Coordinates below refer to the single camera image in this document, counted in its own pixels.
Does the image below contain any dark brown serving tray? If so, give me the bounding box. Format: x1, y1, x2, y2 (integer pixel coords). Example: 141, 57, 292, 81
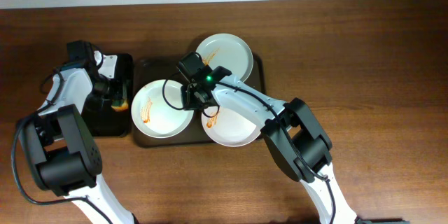
132, 54, 266, 148

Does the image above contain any pink plate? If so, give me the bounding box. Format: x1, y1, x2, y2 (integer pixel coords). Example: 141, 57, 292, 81
201, 106, 260, 147

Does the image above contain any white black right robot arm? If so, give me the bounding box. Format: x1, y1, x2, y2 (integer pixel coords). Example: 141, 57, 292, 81
181, 70, 361, 223

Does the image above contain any cream white plate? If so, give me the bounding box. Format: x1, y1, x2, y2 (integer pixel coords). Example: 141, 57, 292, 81
131, 79, 194, 139

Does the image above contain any grey-green plate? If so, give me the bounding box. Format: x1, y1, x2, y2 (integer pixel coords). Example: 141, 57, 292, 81
196, 34, 254, 81

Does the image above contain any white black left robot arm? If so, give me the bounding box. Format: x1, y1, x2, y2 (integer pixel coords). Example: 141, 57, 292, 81
10, 56, 137, 223

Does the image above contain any black small tray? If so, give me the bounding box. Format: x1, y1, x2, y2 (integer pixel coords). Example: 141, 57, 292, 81
81, 54, 134, 137

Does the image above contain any yellow green sponge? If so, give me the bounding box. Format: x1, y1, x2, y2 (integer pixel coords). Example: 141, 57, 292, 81
111, 99, 129, 112

